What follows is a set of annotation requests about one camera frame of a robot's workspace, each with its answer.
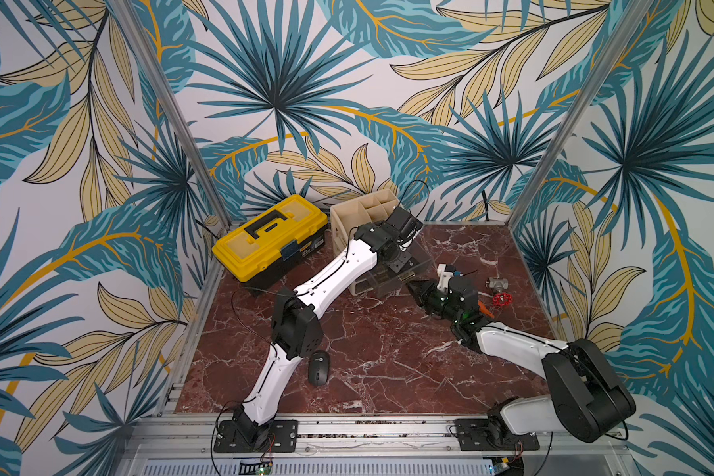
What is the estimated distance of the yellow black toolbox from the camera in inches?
35.0

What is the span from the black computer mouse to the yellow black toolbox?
27cm

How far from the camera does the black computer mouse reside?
0.83 metres
